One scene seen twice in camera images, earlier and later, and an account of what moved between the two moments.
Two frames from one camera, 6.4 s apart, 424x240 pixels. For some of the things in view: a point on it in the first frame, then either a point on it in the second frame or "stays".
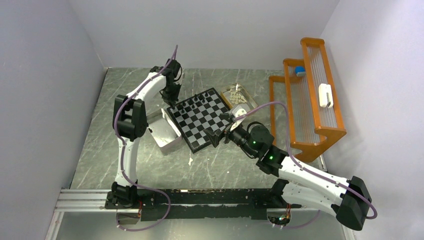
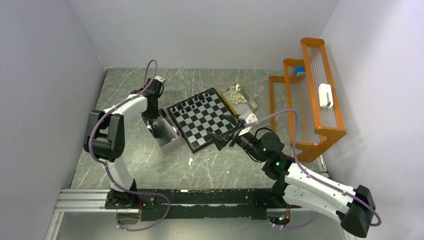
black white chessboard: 192,116 stays
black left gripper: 172,100 -> 153,115
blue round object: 300,71 stays
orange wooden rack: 306,90 stays
